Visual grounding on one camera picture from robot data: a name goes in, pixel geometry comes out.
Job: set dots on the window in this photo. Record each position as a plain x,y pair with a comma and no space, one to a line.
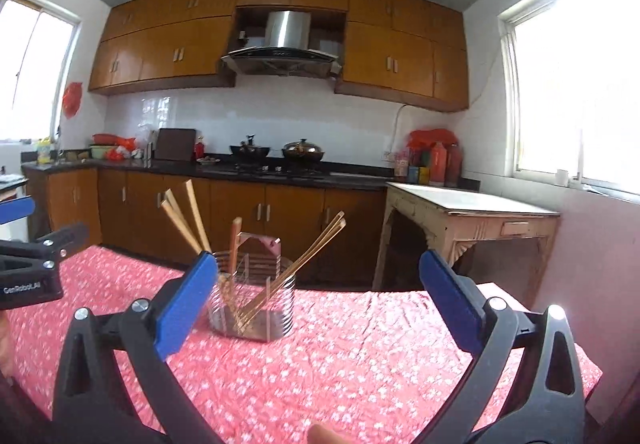
572,74
38,40

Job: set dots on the red bag on counter corner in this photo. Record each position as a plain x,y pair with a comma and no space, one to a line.
426,139

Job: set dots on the black gas stove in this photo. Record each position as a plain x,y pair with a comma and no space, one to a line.
282,171

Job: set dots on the small red bottle on counter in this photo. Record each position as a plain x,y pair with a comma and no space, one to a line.
199,148

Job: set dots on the right window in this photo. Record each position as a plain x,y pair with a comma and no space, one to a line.
572,74

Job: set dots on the lower wooden kitchen cabinets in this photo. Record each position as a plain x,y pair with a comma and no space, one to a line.
121,207

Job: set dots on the person's right hand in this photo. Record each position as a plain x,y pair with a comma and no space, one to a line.
318,434

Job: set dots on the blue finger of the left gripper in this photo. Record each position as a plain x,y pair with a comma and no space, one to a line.
16,209

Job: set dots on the chopstick bundle in holder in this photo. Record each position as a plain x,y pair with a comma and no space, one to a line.
242,316

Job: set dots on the old cream wooden table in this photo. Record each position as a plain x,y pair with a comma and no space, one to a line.
453,221

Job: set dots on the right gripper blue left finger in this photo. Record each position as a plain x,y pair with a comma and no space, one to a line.
180,302

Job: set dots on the person's left hand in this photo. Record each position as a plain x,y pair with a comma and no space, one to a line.
6,346

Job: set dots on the red basin on counter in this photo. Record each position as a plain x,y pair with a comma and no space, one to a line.
114,140

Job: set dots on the left window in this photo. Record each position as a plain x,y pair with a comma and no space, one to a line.
38,40

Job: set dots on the steel range hood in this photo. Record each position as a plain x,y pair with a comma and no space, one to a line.
286,42

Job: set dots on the dark wok with shiny lid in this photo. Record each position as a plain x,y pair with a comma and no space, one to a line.
302,152

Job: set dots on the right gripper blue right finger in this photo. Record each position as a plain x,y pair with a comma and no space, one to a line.
457,299

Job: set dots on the red plastic bag on wall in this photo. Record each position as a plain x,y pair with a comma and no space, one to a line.
71,99

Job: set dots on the wire metal utensil holder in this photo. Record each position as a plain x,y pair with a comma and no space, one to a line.
258,256

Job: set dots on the upper wooden wall cabinets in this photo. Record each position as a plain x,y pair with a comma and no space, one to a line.
412,52

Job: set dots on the black wok with lid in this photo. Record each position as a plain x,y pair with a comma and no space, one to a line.
248,152

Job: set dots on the wooden chopstick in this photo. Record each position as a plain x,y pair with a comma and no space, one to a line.
236,228

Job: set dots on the red floral tablecloth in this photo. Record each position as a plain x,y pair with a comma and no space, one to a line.
379,367

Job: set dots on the dark red bottle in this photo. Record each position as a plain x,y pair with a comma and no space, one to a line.
454,164

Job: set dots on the orange bottle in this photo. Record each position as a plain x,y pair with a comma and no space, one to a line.
438,164

